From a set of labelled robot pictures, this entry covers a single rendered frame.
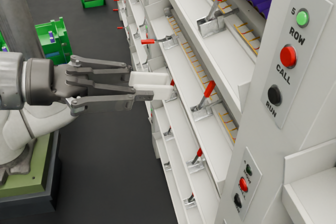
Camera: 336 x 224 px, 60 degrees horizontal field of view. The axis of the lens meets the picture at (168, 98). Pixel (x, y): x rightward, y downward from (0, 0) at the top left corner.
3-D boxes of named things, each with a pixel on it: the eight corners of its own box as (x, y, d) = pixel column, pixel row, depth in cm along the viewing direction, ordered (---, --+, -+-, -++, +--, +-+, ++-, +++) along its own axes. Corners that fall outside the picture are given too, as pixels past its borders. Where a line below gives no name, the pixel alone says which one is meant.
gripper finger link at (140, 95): (124, 89, 49) (126, 101, 47) (153, 90, 50) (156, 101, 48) (122, 96, 50) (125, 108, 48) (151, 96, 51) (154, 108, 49)
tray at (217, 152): (224, 206, 52) (216, 182, 45) (153, 32, 95) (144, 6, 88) (330, 167, 52) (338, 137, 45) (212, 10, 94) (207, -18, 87)
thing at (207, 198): (212, 247, 66) (201, 226, 56) (155, 79, 108) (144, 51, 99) (296, 216, 66) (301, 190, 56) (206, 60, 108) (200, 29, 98)
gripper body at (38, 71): (30, 83, 51) (85, 84, 54) (25, 117, 45) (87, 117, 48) (27, 46, 46) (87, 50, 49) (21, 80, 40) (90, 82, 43)
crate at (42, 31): (1, 63, 146) (-5, 50, 141) (1, 43, 160) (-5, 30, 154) (62, 50, 155) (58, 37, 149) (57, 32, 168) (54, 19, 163)
